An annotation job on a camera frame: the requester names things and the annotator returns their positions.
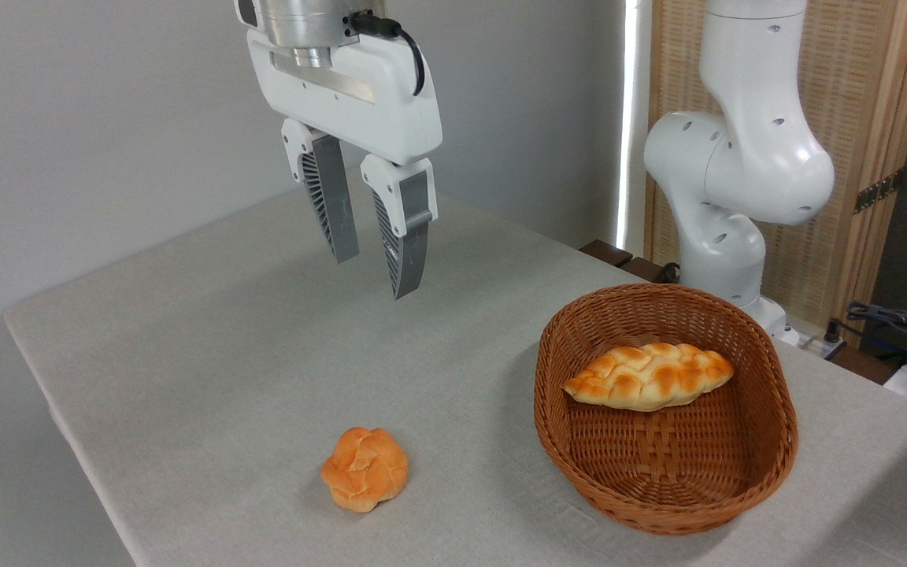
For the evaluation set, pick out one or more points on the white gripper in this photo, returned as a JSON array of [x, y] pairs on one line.
[[359, 102]]

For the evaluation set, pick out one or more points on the round orange bread roll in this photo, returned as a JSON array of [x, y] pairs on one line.
[[364, 470]]

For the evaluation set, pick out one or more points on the long braided bread loaf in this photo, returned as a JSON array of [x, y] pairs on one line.
[[650, 378]]

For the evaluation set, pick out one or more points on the brown wicker basket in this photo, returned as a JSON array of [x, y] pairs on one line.
[[658, 480]]

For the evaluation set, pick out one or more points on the grey tablecloth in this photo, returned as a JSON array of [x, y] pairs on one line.
[[264, 354]]

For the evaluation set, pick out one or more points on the dark brown wooden block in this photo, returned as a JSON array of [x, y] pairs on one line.
[[606, 252], [646, 269]]

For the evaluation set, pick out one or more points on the white power strip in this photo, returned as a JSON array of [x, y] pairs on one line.
[[816, 343]]

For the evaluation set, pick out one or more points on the wooden woven folding screen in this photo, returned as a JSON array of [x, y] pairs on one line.
[[855, 94]]

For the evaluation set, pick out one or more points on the black screen hinge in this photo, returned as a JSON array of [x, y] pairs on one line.
[[879, 191]]

